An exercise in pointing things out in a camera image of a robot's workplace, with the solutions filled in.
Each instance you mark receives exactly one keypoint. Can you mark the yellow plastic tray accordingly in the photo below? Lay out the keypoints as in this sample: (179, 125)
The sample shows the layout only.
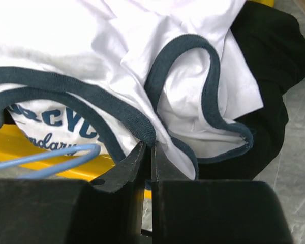
(10, 145)

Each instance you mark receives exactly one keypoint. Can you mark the black garment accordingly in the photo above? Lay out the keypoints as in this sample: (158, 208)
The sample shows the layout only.
(274, 49)

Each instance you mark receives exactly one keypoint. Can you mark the white navy-trimmed tank top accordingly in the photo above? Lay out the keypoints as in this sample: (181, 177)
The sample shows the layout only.
(195, 80)

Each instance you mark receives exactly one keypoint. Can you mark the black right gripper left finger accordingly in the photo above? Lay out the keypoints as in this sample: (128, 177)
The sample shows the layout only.
(108, 209)

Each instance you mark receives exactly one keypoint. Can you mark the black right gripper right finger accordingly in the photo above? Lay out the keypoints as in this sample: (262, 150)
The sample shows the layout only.
(212, 211)

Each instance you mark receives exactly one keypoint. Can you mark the blue wire hanger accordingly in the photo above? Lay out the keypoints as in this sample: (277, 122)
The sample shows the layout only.
(53, 157)

